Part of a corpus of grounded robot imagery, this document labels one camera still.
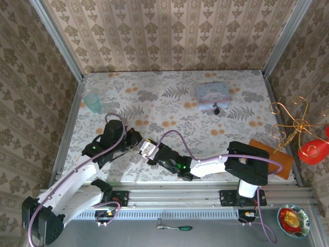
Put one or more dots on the aluminium side rail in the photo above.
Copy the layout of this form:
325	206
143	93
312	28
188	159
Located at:
68	128
280	118

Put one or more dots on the red and yellow toy food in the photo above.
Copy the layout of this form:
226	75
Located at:
290	218

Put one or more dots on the aluminium front rail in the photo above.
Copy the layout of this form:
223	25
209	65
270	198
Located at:
174	195

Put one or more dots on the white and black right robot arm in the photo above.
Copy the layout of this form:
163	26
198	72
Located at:
210	167

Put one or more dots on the small black padlock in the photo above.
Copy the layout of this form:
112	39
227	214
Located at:
216	110

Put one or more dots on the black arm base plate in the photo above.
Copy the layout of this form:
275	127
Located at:
120	198
227	198

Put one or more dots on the floral patterned bowl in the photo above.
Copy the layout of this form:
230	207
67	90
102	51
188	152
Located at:
304	226

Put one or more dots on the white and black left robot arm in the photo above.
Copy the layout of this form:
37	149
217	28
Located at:
77	177

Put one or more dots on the red pear-shaped ornament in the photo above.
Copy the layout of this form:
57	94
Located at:
312	151

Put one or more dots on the aluminium frame post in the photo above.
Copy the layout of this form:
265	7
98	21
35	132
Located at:
284	38
61	43

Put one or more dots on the green translucent plastic cup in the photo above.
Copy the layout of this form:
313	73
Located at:
93	103

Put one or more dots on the orange wooden board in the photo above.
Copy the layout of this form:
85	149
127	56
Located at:
282	161

